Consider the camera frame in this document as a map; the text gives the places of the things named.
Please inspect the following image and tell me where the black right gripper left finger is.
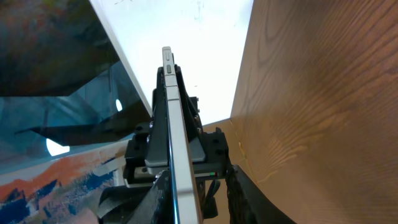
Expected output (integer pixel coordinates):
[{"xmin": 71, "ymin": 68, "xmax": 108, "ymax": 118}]
[{"xmin": 126, "ymin": 170, "xmax": 173, "ymax": 224}]

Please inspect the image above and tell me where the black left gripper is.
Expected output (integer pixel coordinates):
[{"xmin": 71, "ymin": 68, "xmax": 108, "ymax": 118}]
[{"xmin": 96, "ymin": 64, "xmax": 230, "ymax": 220}]

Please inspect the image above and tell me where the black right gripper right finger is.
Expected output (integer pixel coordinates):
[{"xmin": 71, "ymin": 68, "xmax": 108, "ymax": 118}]
[{"xmin": 225, "ymin": 165, "xmax": 295, "ymax": 224}]

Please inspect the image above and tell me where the black flip smartphone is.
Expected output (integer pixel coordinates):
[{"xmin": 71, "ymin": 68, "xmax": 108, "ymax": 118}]
[{"xmin": 162, "ymin": 46, "xmax": 203, "ymax": 224}]

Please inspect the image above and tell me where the colourful wall painting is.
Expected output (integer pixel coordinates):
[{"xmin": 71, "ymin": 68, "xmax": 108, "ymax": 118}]
[{"xmin": 1, "ymin": 140, "xmax": 127, "ymax": 223}]

